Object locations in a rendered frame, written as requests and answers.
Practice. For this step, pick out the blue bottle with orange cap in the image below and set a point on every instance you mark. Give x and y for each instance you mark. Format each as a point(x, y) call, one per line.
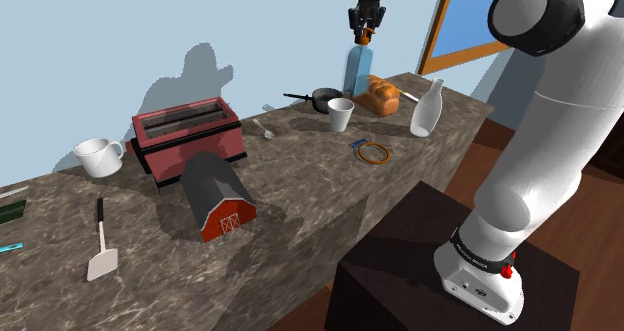
point(357, 69)

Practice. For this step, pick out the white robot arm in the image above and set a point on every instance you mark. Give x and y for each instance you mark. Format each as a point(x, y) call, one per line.
point(546, 140)

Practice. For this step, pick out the brown bread loaf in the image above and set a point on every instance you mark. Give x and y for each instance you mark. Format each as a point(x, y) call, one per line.
point(382, 96)

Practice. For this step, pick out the pale thin utensil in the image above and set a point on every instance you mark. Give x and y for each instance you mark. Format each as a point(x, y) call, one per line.
point(409, 96)

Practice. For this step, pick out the white paper cup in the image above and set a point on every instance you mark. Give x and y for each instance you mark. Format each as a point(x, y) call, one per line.
point(340, 114)

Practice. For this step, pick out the white vase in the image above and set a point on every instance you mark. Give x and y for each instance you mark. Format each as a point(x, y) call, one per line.
point(427, 113)

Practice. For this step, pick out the small blue flat piece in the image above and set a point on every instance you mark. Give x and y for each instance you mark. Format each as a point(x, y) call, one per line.
point(357, 143)

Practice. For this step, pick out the silver spoon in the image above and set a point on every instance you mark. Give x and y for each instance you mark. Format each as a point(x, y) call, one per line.
point(267, 134)

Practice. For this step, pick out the red toaster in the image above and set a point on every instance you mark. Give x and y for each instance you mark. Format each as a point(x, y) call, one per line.
point(195, 144)

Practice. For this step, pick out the red barn toy grey roof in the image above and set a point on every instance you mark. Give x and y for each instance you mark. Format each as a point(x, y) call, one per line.
point(214, 193)

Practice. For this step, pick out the dark robot stand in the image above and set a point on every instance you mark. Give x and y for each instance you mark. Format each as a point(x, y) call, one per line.
point(390, 252)

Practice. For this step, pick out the white mug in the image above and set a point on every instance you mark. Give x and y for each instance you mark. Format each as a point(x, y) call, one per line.
point(100, 162)

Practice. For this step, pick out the grey knife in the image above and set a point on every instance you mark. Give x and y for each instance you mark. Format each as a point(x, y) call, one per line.
point(12, 192)

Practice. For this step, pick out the dark green flat object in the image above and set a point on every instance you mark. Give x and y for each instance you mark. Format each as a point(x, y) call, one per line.
point(10, 211)

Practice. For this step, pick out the cyan pen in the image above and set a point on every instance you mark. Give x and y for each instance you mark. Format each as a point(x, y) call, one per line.
point(10, 247)

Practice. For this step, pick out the window with orange frame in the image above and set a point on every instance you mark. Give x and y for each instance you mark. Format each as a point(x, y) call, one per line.
point(463, 18)

